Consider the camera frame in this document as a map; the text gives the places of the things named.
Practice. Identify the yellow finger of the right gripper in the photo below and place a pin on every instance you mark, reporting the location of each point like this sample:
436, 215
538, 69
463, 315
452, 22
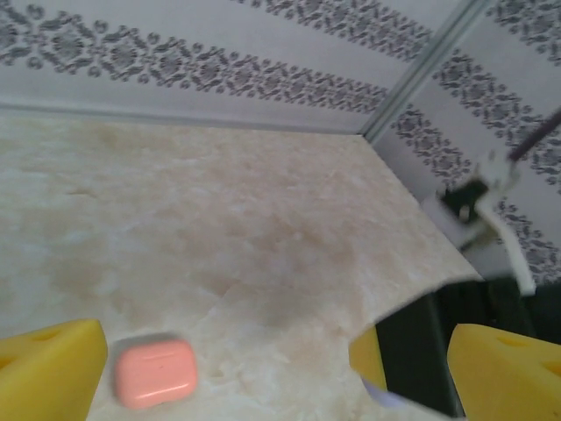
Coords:
416, 351

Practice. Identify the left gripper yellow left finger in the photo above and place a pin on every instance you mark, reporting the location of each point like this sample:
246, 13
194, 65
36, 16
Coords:
48, 377

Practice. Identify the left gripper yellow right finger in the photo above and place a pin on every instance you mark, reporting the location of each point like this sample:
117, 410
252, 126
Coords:
508, 381

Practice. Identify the purple earbud charging case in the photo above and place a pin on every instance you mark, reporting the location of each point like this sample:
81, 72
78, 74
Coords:
379, 394

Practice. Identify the pink earbud charging case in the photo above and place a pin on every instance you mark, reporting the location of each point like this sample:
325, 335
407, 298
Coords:
155, 373

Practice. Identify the aluminium corner post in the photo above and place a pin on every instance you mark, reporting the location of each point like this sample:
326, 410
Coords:
416, 66

